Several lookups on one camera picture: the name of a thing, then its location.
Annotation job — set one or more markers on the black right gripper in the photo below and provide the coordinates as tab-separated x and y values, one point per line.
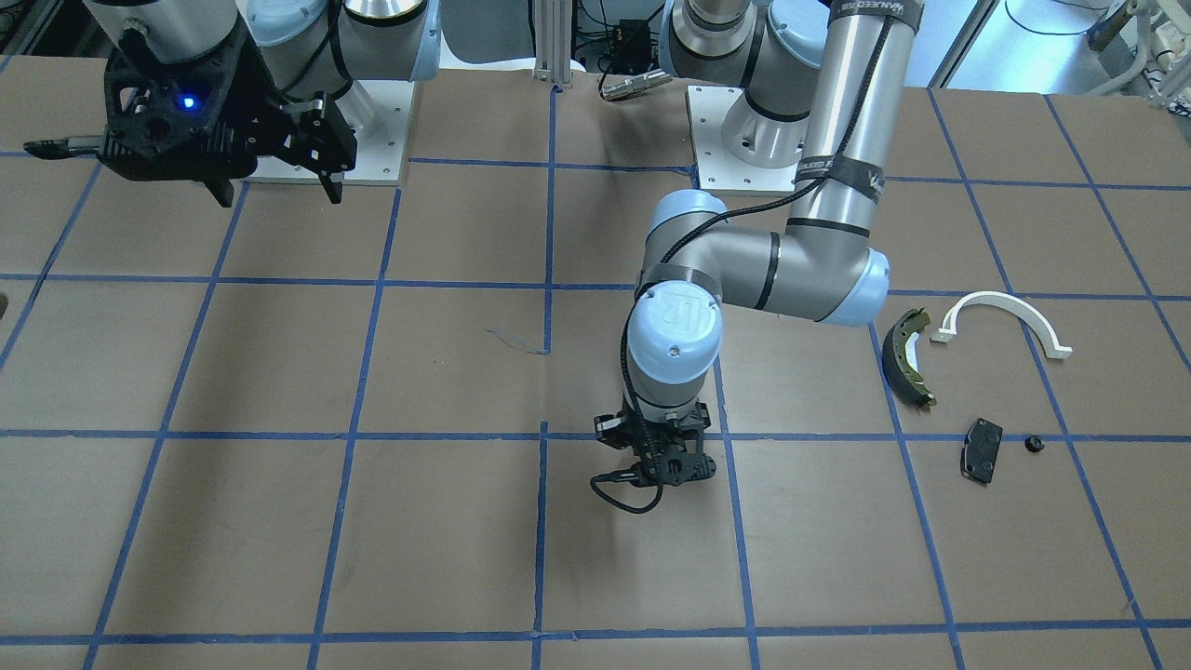
263	110

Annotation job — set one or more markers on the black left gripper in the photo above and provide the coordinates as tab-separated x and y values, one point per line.
611	431

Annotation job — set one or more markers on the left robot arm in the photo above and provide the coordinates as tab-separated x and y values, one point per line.
820	84

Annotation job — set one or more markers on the olive green brake shoe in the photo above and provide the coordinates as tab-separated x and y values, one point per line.
899	360

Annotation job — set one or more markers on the black brake pad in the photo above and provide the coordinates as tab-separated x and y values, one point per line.
979	454

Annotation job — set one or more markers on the silver cylindrical tool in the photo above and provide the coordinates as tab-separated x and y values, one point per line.
634	86

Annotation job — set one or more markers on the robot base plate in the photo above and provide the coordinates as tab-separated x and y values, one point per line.
738	151
379	113

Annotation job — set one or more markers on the aluminium frame post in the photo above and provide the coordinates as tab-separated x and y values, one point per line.
552	22

